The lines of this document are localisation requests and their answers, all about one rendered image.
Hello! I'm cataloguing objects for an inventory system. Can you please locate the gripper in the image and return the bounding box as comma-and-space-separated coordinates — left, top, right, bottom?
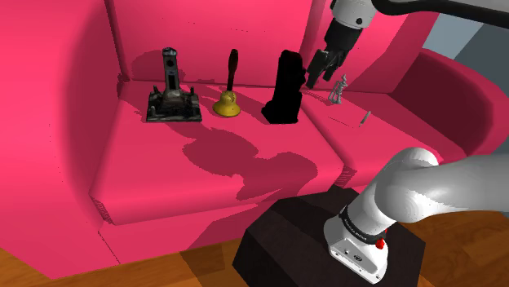
305, 19, 363, 90

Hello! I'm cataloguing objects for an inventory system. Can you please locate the small grey figurine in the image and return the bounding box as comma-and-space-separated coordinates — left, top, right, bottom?
327, 73, 349, 105

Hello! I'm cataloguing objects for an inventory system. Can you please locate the black tall statue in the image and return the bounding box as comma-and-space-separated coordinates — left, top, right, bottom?
260, 49, 308, 126

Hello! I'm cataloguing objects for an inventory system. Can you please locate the grey tower model on base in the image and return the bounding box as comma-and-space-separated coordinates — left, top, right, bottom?
145, 46, 203, 123

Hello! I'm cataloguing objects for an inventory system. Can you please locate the dark robot stand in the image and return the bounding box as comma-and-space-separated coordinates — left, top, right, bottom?
232, 184, 427, 287

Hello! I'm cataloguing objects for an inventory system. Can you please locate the pink sofa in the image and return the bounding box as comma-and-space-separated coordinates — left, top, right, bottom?
0, 0, 509, 280

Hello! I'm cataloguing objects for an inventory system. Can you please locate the brass bell with dark handle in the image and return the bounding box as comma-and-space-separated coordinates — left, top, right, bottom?
212, 48, 242, 118

